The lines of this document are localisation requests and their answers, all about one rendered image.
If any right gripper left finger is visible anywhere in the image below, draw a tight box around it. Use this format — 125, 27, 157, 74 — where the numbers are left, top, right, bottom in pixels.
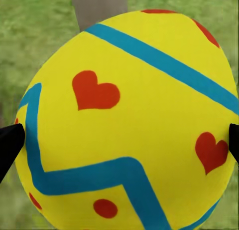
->
0, 123, 25, 183

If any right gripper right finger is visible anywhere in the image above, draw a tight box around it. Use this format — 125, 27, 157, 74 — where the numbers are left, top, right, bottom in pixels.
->
229, 123, 239, 163

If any easter egg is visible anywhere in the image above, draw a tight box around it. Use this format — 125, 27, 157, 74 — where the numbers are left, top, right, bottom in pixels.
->
15, 9, 239, 230

